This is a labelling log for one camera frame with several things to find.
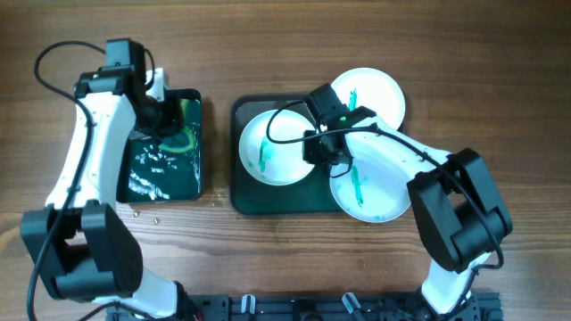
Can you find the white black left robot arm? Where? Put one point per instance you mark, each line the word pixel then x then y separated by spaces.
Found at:
pixel 82 251

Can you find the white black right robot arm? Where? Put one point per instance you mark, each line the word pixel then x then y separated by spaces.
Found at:
pixel 460 215

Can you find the yellow green sponge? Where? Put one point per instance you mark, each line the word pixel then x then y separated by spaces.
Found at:
pixel 185 139

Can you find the large black serving tray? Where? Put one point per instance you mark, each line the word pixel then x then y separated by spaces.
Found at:
pixel 253 198

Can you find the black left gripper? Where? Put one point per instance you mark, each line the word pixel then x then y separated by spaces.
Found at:
pixel 170 118

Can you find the small black water tray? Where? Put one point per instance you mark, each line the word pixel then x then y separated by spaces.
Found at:
pixel 149 174

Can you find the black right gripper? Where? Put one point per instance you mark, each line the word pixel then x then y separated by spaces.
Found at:
pixel 315 152

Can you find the white plate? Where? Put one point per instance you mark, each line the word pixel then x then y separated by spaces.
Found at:
pixel 375 90
pixel 372 189
pixel 270 163

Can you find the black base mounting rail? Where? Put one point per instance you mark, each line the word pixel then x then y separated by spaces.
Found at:
pixel 397 306

